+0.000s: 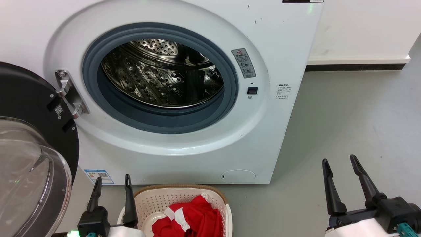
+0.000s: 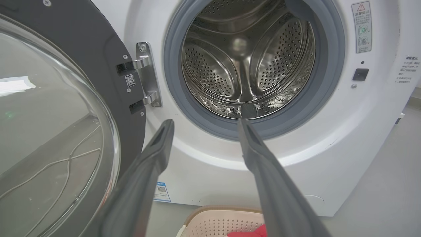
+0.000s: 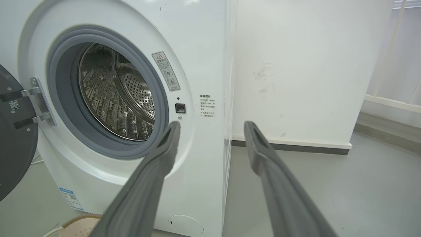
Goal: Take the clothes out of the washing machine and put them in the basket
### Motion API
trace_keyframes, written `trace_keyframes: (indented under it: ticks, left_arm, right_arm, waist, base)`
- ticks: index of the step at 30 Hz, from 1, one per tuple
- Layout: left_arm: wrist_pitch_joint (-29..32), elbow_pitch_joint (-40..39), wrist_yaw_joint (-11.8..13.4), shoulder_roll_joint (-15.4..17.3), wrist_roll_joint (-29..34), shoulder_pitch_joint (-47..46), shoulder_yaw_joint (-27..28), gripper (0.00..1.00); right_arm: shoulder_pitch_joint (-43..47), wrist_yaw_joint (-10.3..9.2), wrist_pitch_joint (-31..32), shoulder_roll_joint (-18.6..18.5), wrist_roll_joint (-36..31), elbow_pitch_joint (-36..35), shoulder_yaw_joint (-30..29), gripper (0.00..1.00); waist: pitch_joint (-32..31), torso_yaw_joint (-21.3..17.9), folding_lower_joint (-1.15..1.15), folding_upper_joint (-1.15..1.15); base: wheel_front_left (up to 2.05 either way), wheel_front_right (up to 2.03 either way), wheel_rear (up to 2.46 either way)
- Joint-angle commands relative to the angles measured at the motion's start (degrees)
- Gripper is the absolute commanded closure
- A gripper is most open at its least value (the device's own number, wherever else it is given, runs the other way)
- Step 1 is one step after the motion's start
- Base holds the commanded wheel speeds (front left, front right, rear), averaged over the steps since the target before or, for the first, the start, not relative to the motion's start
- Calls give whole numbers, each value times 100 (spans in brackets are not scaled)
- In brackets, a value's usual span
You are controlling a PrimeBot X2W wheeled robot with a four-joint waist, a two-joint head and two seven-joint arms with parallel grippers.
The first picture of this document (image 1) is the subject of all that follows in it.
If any grey rubber door gasket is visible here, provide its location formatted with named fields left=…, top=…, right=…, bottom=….
left=82, top=22, right=239, bottom=134

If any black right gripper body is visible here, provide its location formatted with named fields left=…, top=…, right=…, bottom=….
left=325, top=197, right=421, bottom=237

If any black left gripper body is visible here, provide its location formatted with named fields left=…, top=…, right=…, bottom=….
left=67, top=207, right=146, bottom=237

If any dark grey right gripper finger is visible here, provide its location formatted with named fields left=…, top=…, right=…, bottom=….
left=350, top=154, right=387, bottom=209
left=322, top=158, right=348, bottom=217

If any grey warning sticker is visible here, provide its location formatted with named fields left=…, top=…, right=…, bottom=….
left=231, top=48, right=256, bottom=79

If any red and white garment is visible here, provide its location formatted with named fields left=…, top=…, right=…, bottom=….
left=151, top=194, right=224, bottom=237

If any blue energy label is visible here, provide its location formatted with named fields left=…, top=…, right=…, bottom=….
left=84, top=169, right=115, bottom=185

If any black washer door with glass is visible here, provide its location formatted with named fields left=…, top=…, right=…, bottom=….
left=0, top=62, right=80, bottom=237

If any cream plastic laundry basket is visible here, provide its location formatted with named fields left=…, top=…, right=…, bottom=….
left=117, top=184, right=233, bottom=237

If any white front-load washing machine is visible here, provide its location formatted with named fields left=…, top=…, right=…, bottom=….
left=0, top=0, right=324, bottom=185

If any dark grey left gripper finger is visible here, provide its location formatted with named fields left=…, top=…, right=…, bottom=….
left=122, top=174, right=139, bottom=228
left=86, top=177, right=102, bottom=212

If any round white filter cover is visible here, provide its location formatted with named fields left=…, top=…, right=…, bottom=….
left=221, top=169, right=256, bottom=184

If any metal door hinge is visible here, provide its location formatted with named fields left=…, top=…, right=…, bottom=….
left=55, top=70, right=90, bottom=119

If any stainless steel washing machine drum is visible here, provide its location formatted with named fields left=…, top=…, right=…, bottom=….
left=101, top=39, right=225, bottom=108

